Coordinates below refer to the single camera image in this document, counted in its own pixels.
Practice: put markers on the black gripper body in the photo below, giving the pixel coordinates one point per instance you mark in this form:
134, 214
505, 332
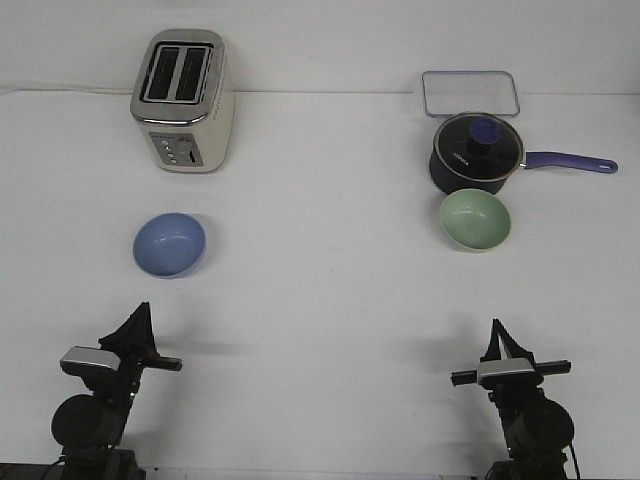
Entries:
524, 385
125, 383

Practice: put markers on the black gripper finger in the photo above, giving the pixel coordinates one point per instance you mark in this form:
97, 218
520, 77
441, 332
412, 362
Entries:
147, 335
511, 348
130, 334
493, 351

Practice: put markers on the blue bowl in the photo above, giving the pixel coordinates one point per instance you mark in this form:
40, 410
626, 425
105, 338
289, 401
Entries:
169, 245

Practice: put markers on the green bowl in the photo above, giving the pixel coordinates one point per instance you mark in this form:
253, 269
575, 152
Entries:
474, 220

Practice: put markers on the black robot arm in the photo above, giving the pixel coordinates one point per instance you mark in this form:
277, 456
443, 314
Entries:
536, 429
89, 427

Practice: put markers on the dark blue saucepan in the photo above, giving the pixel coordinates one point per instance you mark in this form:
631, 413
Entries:
460, 177

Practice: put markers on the glass pot lid blue knob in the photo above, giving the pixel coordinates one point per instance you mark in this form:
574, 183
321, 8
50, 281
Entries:
478, 146

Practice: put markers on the silver two-slot toaster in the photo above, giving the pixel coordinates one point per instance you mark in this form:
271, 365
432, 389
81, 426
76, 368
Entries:
183, 100

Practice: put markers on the clear blue-rimmed container lid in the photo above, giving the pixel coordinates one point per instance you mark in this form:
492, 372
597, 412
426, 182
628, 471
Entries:
447, 93

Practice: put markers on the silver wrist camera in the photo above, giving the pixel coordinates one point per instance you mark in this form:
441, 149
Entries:
81, 360
490, 370

